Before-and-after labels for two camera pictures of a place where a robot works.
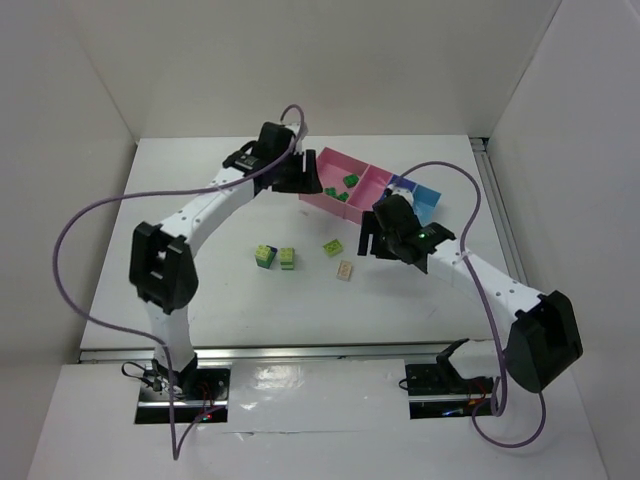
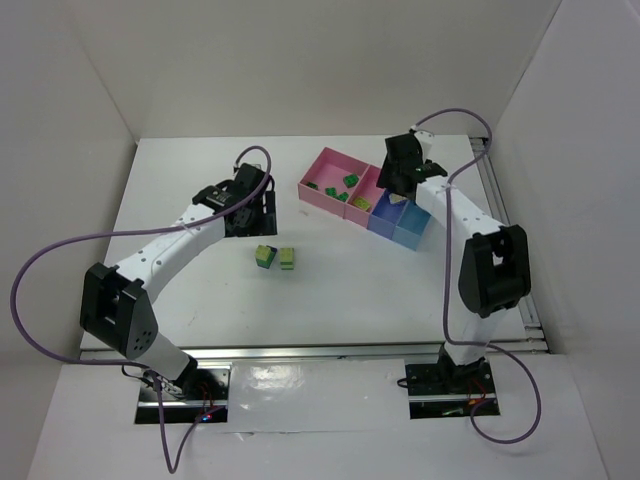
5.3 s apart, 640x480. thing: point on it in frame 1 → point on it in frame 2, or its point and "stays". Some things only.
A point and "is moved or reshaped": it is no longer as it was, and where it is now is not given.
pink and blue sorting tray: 350,188 stays
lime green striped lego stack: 287,258 stays
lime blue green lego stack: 265,255 stays
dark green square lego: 350,180 stays
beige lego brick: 344,270 is moved or reshaped
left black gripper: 298,171 → 265,218
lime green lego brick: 333,248 → 362,203
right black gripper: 376,240 → 395,181
